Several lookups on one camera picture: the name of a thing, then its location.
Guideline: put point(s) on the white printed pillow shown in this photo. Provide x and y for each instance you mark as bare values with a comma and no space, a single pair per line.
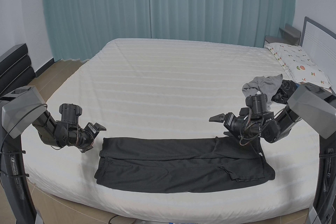
299,62

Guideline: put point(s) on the black chest of drawers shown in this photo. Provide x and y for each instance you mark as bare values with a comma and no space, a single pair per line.
15,62

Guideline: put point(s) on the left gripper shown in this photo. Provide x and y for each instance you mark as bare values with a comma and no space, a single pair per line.
84,137

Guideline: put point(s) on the grey bedside table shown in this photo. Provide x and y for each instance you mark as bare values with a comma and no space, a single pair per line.
284,34

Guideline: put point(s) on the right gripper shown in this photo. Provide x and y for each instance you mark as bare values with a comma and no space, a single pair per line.
236,127

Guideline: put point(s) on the black trousers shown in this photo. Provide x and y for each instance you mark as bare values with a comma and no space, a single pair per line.
170,165

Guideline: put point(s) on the black garment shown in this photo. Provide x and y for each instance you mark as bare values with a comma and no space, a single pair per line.
284,91

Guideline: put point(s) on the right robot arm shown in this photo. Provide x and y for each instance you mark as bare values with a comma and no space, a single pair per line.
309,107

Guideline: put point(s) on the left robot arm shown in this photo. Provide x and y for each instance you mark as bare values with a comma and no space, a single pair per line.
21,110

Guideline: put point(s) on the grey garment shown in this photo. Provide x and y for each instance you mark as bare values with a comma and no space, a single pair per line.
267,85

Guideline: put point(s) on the bed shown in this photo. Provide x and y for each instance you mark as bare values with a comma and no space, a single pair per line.
170,86

